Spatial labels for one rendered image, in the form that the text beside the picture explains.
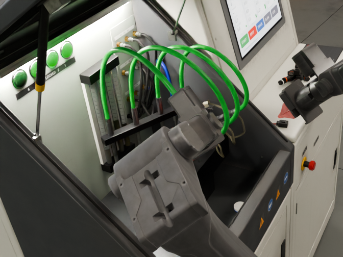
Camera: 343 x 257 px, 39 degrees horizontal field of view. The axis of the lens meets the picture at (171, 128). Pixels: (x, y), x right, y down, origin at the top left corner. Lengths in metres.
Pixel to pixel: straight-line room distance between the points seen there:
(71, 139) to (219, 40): 0.58
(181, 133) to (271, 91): 1.33
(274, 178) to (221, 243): 0.97
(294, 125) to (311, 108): 0.47
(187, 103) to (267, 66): 0.98
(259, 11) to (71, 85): 0.82
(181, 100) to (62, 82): 0.50
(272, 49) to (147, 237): 1.55
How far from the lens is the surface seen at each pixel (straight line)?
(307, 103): 1.18
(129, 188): 0.54
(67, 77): 1.41
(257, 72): 1.85
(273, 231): 1.63
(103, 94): 1.40
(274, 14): 2.02
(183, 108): 0.98
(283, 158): 1.56
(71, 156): 1.49
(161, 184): 0.51
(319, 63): 1.12
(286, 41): 2.11
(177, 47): 1.38
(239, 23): 1.74
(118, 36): 1.56
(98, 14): 1.44
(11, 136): 1.15
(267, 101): 1.79
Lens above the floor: 1.90
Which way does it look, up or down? 33 degrees down
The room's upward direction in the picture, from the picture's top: 8 degrees counter-clockwise
